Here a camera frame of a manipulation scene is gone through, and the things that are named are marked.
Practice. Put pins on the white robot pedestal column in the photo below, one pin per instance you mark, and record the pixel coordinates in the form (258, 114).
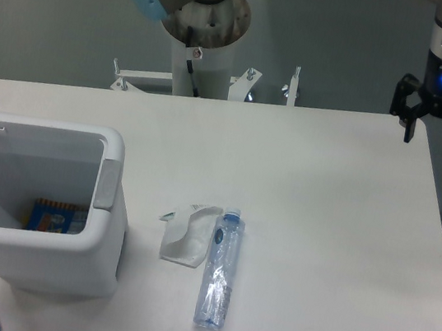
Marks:
(215, 28)

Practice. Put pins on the white metal base frame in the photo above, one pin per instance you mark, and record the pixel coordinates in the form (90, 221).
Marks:
(193, 75)

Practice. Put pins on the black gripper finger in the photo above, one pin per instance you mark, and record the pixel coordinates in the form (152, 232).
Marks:
(407, 114)

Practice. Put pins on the white open trash can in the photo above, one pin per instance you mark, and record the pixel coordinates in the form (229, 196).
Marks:
(71, 163)

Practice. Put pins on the clear plastic water bottle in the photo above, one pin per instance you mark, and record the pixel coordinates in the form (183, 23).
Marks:
(219, 271)

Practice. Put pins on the blue snack package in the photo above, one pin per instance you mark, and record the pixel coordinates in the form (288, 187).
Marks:
(57, 217)

